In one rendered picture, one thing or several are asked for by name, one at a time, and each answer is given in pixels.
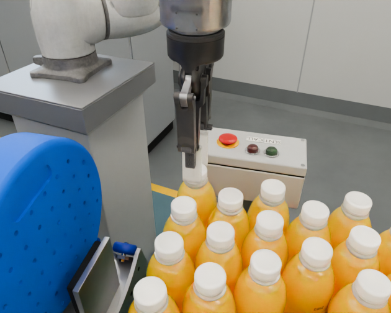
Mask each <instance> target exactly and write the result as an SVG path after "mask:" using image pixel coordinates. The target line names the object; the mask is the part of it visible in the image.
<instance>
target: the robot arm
mask: <svg viewBox="0 0 391 313"><path fill-rule="evenodd" d="M29 7H30V15H31V19H32V24H33V28H34V32H35V36H36V39H37V42H38V45H39V47H40V51H41V53H42V54H41V55H36V56H34V57H33V61H34V63H35V64H36V65H40V67H38V68H36V69H34V70H32V71H30V77H31V78H46V79H57V80H63V81H72V82H74V83H85V82H86V81H87V80H88V79H89V78H90V77H91V76H92V75H94V74H96V73H97V72H98V71H100V70H102V69H103V68H105V67H106V66H109V65H111V64H112V60H111V59H110V58H104V57H98V56H97V53H96V48H95V44H97V43H99V42H101V41H103V40H108V39H122V38H127V37H133V36H137V35H141V34H145V33H148V32H151V31H152V30H155V29H156V28H158V27H159V26H160V25H161V24H162V25H163V26H165V27H166V28H168V30H167V31H166V38H167V52H168V57H169V58H170V59H172V61H175V62H177V63H179V64H180V65H181V67H182V69H181V72H179V75H178V85H179V87H180V90H179V91H175V92H174V94H173V98H174V104H175V107H176V125H177V137H178V144H177V145H176V146H177V148H178V151H179V152H182V180H183V181H187V182H191V183H198V184H200V183H201V181H202V164H203V165H205V166H206V167H207V165H208V136H209V132H208V131H207V130H212V127H213V124H209V123H208V120H210V119H211V115H210V113H211V98H212V73H213V66H214V63H215V62H216V61H219V60H220V59H221V58H222V57H223V54H224V44H225V30H224V28H226V27H227V26H228V25H229V24H230V22H231V9H232V0H29Z"/></svg>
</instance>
